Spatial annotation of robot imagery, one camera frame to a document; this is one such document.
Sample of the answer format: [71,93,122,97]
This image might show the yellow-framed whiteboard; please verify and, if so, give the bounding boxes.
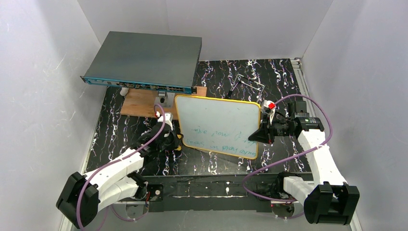
[175,95,261,159]

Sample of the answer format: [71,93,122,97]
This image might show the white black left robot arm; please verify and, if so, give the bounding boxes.
[56,122,183,229]

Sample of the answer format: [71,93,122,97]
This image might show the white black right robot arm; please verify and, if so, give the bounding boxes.
[247,100,360,225]

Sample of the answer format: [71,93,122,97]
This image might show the green white cylinder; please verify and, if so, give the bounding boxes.
[119,87,129,97]

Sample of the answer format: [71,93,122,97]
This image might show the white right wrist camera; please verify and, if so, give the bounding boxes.
[261,100,276,125]

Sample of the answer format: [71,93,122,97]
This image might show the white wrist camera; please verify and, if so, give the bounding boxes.
[261,100,276,125]
[155,111,174,130]

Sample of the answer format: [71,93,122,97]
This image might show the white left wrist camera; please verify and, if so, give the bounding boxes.
[155,111,174,130]

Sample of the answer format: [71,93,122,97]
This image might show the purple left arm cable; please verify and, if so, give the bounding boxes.
[76,103,166,230]

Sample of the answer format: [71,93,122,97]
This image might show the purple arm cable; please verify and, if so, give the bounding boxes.
[76,103,166,230]
[242,93,334,220]

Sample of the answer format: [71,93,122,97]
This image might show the grey metal stand bracket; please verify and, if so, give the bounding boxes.
[154,91,175,108]

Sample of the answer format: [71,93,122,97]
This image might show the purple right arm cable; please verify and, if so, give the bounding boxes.
[242,93,334,220]

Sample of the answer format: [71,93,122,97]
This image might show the black grey wire stripper pliers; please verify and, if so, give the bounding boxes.
[224,74,265,103]

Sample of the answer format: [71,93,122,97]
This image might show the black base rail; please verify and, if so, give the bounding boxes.
[67,172,355,213]

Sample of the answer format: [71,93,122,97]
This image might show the grey blue network switch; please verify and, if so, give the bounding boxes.
[81,31,202,94]

